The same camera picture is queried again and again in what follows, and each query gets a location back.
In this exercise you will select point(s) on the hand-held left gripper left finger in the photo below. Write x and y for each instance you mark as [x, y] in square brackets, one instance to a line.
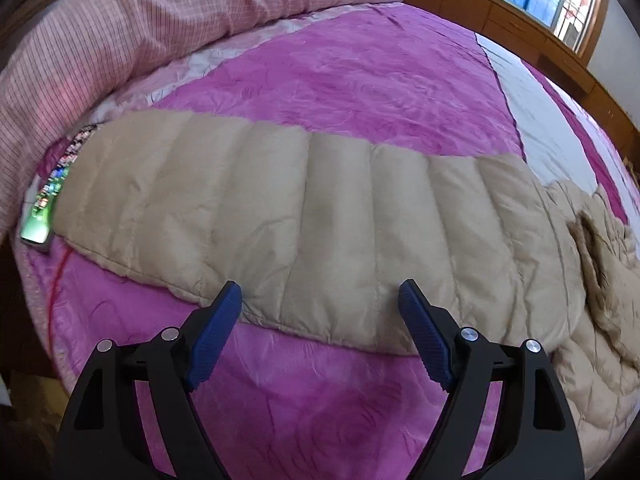
[215, 330]

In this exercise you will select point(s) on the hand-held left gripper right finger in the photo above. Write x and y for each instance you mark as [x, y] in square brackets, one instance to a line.
[425, 330]

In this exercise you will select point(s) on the magenta quilted bedspread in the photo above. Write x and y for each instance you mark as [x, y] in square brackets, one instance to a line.
[350, 85]

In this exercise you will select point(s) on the white magenta floral towel blanket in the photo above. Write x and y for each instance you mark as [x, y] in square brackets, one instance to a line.
[525, 110]

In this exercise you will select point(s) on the wooden cabinet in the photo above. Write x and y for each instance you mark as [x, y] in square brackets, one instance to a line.
[500, 15]

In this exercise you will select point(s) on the dark wooden headboard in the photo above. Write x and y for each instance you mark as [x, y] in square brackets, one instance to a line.
[20, 5]

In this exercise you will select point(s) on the beige down jacket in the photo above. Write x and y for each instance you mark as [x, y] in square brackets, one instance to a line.
[300, 220]

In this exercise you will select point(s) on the pink checked quilt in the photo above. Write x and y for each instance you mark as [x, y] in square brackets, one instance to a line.
[125, 25]

